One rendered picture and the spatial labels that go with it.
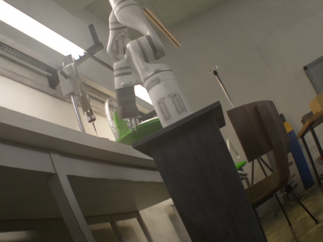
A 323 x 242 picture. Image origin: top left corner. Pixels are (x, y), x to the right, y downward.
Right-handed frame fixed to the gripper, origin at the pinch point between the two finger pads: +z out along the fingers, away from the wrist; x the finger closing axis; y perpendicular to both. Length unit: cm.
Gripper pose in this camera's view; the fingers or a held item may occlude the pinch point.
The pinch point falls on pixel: (134, 134)
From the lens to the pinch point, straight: 136.3
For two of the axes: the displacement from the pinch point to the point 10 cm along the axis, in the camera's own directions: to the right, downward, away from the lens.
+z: 1.5, 9.9, 0.9
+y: -5.7, 0.1, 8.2
